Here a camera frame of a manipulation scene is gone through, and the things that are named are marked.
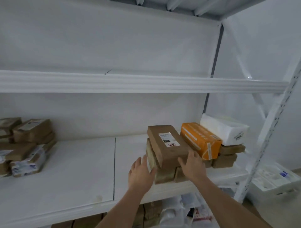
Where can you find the stack of large brown parcels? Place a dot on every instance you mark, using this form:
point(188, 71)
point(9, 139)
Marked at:
point(225, 159)

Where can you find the person's left forearm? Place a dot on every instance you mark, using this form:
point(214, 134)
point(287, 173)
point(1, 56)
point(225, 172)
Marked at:
point(120, 211)

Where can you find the pile of plastic mailer bags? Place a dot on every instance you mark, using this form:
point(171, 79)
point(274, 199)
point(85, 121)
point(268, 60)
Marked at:
point(174, 213)

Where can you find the white foam parcel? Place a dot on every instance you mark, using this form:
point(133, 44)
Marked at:
point(225, 129)

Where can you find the person's right hand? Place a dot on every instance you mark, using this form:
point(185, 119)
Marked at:
point(194, 169)

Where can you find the person's left hand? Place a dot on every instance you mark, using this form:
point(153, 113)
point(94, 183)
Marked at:
point(141, 178)

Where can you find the large brown box 010 label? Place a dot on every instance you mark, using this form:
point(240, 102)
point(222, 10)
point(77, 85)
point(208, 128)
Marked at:
point(174, 155)

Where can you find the taped cardboard box end label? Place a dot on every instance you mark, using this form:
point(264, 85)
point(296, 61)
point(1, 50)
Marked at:
point(9, 124)

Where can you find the person's right forearm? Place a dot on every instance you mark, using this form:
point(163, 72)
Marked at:
point(230, 206)

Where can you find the orange box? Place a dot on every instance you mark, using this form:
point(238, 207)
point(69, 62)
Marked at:
point(200, 138)

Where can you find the white open foam container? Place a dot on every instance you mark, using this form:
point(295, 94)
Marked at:
point(272, 178)

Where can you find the black mailer bag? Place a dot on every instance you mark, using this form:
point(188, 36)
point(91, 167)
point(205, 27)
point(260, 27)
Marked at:
point(200, 215)

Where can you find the white metal shelving rack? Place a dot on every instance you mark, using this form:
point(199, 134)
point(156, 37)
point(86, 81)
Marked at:
point(117, 82)

